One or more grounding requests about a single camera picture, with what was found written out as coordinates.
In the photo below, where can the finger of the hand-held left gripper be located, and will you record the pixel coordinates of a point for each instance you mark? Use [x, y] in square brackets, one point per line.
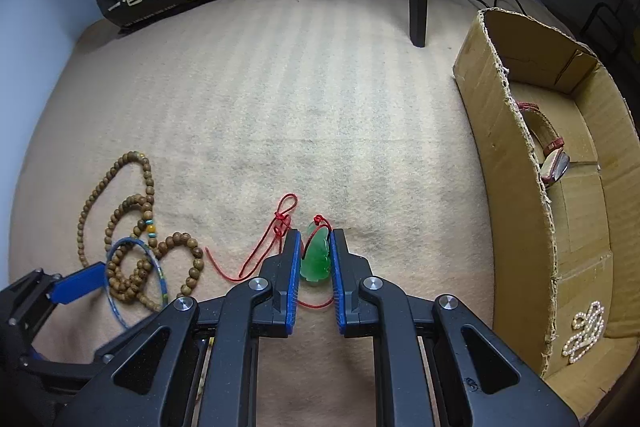
[75, 284]
[65, 369]

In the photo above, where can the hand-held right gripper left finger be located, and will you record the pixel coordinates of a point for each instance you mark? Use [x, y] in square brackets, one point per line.
[292, 282]

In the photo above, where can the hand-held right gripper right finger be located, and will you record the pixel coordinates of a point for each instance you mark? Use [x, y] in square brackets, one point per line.
[340, 282]

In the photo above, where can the cardboard box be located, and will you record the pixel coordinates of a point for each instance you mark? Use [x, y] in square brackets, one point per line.
[500, 132]

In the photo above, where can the blue bangle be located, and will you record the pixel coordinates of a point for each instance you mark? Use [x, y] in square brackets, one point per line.
[127, 239]

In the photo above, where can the beige blanket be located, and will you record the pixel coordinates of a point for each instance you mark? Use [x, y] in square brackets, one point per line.
[300, 107]

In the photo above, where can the black metal frame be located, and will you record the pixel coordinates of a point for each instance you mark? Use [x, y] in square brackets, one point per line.
[605, 14]

